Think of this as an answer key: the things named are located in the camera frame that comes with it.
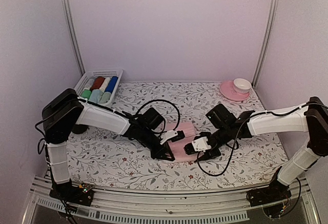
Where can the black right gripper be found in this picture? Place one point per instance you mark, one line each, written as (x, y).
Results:
(209, 155)

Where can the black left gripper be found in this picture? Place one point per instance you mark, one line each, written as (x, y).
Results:
(159, 154)

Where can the pink towel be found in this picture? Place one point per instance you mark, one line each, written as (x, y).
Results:
(177, 147)

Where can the green towel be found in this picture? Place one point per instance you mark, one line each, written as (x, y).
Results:
(86, 94)
(105, 97)

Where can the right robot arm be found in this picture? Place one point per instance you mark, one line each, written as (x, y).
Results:
(309, 118)

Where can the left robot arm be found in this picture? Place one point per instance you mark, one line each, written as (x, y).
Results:
(69, 113)

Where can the pink plate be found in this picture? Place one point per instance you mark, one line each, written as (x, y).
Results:
(227, 90)

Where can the white bowl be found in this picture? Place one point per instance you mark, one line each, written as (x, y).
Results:
(241, 85)

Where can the light blue rolled towel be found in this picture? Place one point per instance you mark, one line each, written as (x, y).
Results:
(96, 96)

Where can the black cylinder cup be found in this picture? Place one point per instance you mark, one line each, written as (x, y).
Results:
(79, 129)

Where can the white rolled towel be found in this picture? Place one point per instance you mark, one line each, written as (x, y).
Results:
(105, 84)

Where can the white plastic basket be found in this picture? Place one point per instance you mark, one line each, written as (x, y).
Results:
(103, 73)

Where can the red rolled towel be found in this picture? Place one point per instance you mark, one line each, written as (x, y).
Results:
(97, 83)

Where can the green rolled towel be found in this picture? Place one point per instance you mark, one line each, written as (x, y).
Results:
(86, 94)

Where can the grey rolled towel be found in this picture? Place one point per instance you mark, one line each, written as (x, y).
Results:
(89, 84)

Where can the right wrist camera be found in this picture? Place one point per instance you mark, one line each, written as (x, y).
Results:
(201, 144)

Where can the front aluminium rail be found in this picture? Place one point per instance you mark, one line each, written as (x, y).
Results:
(115, 205)

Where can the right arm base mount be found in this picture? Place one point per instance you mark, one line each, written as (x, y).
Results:
(272, 193)

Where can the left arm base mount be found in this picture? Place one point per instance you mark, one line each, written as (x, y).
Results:
(72, 194)

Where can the right aluminium frame post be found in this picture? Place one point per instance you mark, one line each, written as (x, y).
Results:
(265, 43)

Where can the aluminium frame post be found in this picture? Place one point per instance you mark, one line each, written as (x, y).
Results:
(265, 43)
(72, 34)

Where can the left aluminium frame post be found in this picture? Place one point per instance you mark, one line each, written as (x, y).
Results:
(72, 34)

